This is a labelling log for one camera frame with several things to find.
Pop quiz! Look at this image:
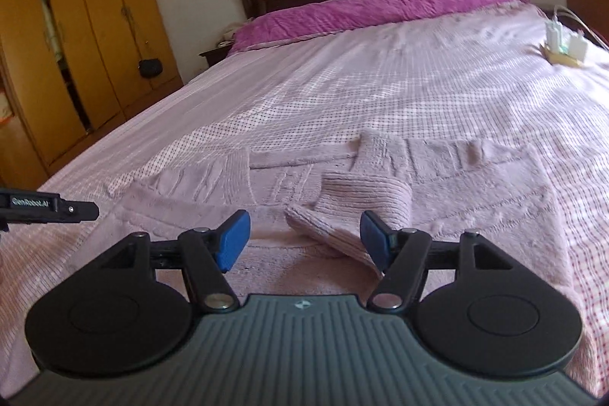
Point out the small black bag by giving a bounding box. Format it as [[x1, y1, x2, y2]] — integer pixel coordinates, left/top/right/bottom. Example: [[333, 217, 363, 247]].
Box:
[[121, 4, 164, 79]]

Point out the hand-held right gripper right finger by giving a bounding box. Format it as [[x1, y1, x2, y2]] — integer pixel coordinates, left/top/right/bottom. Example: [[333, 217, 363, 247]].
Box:
[[360, 210, 524, 312]]

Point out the white charger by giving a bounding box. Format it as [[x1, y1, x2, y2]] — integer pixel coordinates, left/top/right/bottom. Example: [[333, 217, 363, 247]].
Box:
[[546, 22, 567, 52], [568, 32, 588, 59]]

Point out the dark wooden nightstand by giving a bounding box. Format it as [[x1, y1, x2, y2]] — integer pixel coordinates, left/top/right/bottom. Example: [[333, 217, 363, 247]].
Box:
[[200, 43, 234, 69]]

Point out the wooden wardrobe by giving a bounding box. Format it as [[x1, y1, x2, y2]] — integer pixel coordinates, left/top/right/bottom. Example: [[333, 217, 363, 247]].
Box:
[[0, 0, 184, 193]]

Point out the cream power strip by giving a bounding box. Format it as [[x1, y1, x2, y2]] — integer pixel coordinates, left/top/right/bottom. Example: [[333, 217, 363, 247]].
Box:
[[542, 43, 587, 68]]

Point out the wooden cabinet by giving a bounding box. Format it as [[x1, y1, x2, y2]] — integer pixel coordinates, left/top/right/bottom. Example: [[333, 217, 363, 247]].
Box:
[[561, 0, 609, 40]]

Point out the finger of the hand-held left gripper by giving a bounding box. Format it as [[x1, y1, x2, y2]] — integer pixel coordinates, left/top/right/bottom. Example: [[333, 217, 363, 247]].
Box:
[[61, 201, 100, 223]]

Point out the white cable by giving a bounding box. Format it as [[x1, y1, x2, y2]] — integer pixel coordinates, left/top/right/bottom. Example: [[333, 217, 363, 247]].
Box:
[[554, 5, 609, 52]]

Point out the bed with checkered sheet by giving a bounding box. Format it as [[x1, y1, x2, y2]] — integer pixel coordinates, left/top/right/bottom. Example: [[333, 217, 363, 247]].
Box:
[[0, 1, 609, 388]]

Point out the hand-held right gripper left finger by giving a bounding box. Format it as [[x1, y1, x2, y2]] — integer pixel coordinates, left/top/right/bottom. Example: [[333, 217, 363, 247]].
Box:
[[90, 210, 251, 312]]

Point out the red plaid bed sheet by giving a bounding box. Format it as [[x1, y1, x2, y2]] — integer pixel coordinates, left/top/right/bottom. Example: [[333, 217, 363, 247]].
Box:
[[542, 140, 609, 397]]

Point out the pink knit sweater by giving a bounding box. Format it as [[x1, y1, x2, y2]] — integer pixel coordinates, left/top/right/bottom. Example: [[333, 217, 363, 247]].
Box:
[[107, 129, 579, 309]]

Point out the magenta pillow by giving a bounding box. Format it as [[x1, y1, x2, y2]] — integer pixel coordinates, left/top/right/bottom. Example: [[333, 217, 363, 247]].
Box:
[[228, 0, 529, 55]]

